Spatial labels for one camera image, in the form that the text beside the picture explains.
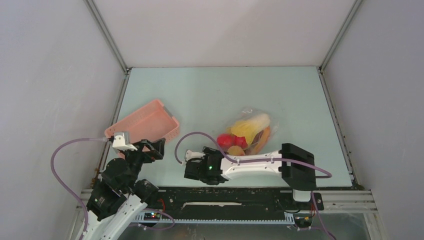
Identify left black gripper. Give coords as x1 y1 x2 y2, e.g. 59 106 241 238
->
120 137 165 191

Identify fake orange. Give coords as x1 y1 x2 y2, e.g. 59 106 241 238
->
227 145 246 156

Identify clear zip top bag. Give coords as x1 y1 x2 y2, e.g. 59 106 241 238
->
215 107 279 156

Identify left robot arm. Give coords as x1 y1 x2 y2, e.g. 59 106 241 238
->
79 134 166 240

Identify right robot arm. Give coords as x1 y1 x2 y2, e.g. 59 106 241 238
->
184 143 317 209

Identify fake red apple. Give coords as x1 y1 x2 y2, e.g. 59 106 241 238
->
216 133 248 150

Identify pink plastic basket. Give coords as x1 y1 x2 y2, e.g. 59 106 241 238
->
104 99 180 144

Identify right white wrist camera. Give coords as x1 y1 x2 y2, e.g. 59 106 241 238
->
184 150 206 162

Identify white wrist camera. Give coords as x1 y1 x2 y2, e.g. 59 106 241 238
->
112 131 137 152
184 150 206 162

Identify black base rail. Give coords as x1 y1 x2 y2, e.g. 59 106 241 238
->
147 187 324 220

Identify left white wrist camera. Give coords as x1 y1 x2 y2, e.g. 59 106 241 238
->
112 131 137 152

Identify white cable duct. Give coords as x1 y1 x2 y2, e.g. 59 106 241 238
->
130 211 295 225

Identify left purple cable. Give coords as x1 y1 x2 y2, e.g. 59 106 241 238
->
50 137 115 240

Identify left aluminium frame post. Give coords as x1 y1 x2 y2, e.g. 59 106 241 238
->
84 0 130 75

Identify aluminium frame post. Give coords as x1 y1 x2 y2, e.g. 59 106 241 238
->
318 0 365 73
84 0 130 75

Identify right aluminium frame post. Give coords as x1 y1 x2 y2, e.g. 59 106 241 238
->
318 0 365 73

